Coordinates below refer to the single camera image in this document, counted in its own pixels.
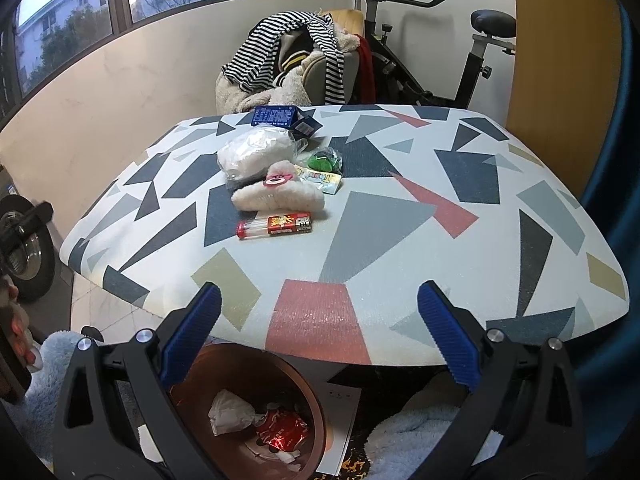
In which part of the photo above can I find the white fleece coat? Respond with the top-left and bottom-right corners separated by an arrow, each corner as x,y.
216,27 -> 362,116

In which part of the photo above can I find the white flat board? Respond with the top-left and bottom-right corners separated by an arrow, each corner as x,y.
312,379 -> 363,476

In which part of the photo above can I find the red wrapper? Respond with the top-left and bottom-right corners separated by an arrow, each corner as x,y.
252,404 -> 310,456

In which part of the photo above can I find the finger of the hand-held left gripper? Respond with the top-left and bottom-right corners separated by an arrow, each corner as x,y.
0,201 -> 54,276

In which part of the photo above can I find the grey apartment building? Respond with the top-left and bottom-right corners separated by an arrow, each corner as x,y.
17,0 -> 246,56

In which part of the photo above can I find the red labelled toothpick tube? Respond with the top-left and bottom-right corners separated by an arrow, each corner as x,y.
236,211 -> 314,241

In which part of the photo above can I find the blue cardboard box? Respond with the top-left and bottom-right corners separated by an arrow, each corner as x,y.
250,104 -> 321,137

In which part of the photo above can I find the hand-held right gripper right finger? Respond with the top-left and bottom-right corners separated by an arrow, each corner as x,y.
417,280 -> 588,480

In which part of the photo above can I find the black white striped shirt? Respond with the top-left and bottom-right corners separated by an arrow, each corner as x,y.
221,10 -> 347,106

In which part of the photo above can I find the white tissue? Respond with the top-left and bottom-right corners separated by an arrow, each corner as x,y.
207,389 -> 263,436

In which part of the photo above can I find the red scarf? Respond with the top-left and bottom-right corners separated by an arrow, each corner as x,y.
357,35 -> 377,103

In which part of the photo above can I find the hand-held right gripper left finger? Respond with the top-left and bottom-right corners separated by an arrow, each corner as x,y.
52,282 -> 226,480

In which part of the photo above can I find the person's right fleece-clad leg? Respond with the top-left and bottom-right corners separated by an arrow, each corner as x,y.
367,375 -> 503,480

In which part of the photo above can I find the brown round bin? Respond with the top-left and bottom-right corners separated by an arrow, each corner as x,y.
167,342 -> 328,480

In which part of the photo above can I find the beige chair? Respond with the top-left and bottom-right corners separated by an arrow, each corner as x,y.
216,7 -> 376,116

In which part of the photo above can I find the person's left hand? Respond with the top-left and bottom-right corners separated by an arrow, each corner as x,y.
0,280 -> 42,375

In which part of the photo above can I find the black jacket with yellow stripe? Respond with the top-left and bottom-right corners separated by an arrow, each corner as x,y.
272,27 -> 326,81

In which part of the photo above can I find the green candy wrapper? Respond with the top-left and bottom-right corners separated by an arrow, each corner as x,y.
305,147 -> 343,173

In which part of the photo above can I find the white plush hair clip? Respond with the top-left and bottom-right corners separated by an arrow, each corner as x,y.
230,160 -> 327,220

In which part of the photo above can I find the small printed yellow packet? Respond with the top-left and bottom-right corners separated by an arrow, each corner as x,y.
292,164 -> 345,196

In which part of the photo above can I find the orange wooden panel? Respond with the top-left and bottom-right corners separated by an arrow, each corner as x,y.
505,0 -> 626,201

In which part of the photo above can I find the black exercise bike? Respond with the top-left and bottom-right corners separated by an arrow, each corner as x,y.
330,0 -> 518,111

